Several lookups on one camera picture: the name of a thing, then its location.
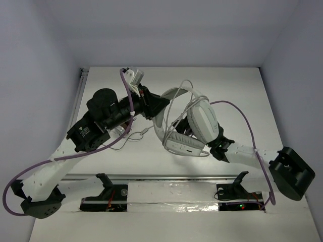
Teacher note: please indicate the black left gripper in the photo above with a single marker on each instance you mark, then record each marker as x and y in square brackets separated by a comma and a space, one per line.
[147, 103]

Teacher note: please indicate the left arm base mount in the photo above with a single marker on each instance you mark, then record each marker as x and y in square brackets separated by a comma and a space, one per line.
[113, 197]

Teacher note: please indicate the aluminium rail left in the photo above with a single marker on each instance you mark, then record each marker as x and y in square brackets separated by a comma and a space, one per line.
[80, 90]

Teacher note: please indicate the aluminium rail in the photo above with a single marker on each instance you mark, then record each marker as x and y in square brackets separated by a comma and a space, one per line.
[80, 90]
[169, 177]

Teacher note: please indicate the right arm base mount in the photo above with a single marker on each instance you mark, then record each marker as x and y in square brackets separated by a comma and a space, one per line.
[233, 197]

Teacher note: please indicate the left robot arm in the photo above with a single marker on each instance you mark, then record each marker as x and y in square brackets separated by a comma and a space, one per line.
[43, 192]

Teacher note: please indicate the aluminium rail front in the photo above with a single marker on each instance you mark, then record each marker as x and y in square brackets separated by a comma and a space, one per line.
[169, 177]

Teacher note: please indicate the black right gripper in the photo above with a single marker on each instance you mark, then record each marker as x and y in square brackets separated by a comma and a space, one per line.
[182, 125]

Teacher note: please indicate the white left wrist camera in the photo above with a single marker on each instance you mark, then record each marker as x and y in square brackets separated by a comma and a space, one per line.
[133, 77]

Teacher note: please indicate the brown over-ear headphones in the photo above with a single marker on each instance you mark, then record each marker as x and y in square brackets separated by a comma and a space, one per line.
[119, 130]

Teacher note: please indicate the white over-ear headphones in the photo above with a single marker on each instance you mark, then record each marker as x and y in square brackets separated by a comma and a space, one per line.
[201, 119]

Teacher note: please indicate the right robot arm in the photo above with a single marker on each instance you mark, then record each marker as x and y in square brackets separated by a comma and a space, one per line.
[283, 171]

